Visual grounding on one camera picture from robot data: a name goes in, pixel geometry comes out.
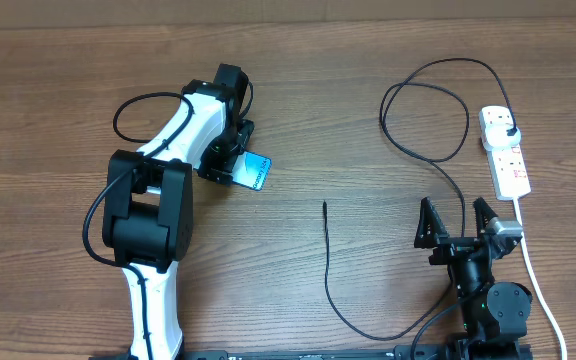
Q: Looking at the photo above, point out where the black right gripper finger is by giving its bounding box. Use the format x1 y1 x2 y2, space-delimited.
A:
473 197 498 235
414 197 449 249

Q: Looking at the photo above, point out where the Samsung Galaxy smartphone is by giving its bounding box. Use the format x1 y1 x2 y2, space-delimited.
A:
232 151 272 191

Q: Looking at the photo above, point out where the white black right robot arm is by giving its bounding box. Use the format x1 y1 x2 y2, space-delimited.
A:
396 198 533 360

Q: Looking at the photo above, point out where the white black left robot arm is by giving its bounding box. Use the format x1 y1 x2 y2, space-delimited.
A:
102 64 271 359

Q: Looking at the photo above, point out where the white charger plug adapter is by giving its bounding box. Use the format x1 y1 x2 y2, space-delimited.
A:
481 123 522 151

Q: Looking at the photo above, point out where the white power strip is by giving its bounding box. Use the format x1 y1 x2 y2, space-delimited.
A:
478 106 531 201

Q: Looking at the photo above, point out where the white power strip cord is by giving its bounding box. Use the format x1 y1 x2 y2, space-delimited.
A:
511 197 569 360

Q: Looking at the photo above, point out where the black charger cable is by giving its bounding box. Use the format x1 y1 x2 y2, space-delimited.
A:
322 57 520 342

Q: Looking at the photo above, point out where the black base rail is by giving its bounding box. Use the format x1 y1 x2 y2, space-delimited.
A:
89 345 534 360

